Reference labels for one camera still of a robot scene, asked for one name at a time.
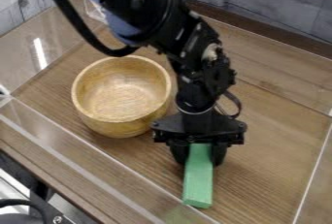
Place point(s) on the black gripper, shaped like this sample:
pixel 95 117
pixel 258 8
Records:
pixel 205 128

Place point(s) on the wooden bowl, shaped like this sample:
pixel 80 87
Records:
pixel 121 93

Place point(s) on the clear acrylic tray wall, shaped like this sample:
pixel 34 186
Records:
pixel 125 181

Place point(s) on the green rectangular block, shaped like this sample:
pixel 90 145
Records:
pixel 198 177

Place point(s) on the clear acrylic corner bracket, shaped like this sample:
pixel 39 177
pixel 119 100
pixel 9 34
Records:
pixel 94 10

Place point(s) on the black metal frame bracket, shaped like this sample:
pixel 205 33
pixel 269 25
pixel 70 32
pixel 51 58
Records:
pixel 59 210

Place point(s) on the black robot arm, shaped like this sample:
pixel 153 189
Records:
pixel 166 25

